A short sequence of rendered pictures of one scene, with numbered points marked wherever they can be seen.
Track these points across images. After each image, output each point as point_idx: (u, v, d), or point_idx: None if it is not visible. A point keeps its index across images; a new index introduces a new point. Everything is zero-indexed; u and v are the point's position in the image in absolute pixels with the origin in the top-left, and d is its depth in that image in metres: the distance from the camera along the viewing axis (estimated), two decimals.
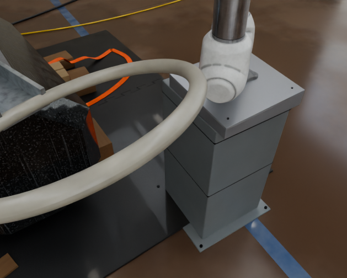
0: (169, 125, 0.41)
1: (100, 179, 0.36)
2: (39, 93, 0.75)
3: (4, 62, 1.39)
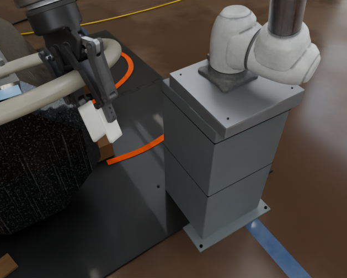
0: (53, 84, 0.48)
1: None
2: None
3: (4, 62, 1.39)
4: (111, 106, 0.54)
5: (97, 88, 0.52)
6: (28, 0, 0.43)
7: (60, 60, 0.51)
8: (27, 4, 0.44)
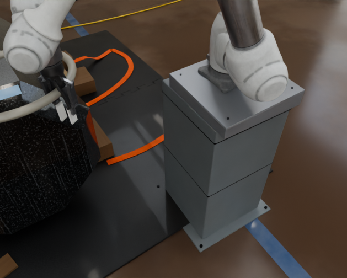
0: (47, 97, 1.02)
1: (15, 115, 0.98)
2: None
3: (4, 62, 1.39)
4: (74, 108, 1.10)
5: (68, 100, 1.07)
6: None
7: (51, 85, 1.04)
8: None
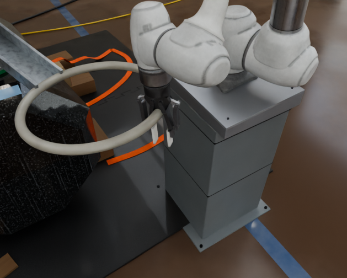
0: (153, 118, 0.93)
1: (124, 140, 0.88)
2: (58, 72, 1.16)
3: None
4: (174, 129, 1.01)
5: (170, 121, 0.98)
6: (154, 86, 0.86)
7: (153, 107, 0.95)
8: (153, 87, 0.87)
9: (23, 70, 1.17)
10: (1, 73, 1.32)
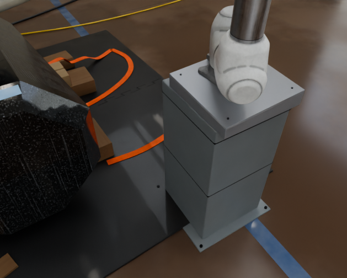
0: None
1: None
2: None
3: (4, 62, 1.39)
4: None
5: None
6: None
7: None
8: None
9: None
10: None
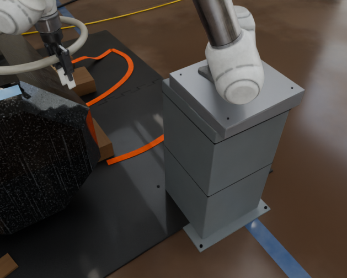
0: (74, 46, 1.23)
1: (52, 60, 1.18)
2: None
3: (4, 62, 1.39)
4: (71, 74, 1.23)
5: (65, 67, 1.20)
6: (40, 31, 1.09)
7: (51, 51, 1.18)
8: (39, 32, 1.10)
9: None
10: None
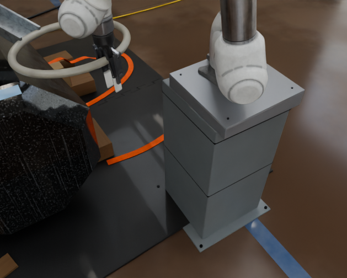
0: (120, 48, 1.21)
1: (101, 63, 1.16)
2: (37, 28, 1.41)
3: (4, 62, 1.39)
4: (119, 78, 1.21)
5: (115, 69, 1.19)
6: (94, 34, 1.08)
7: (101, 53, 1.17)
8: (94, 35, 1.08)
9: None
10: None
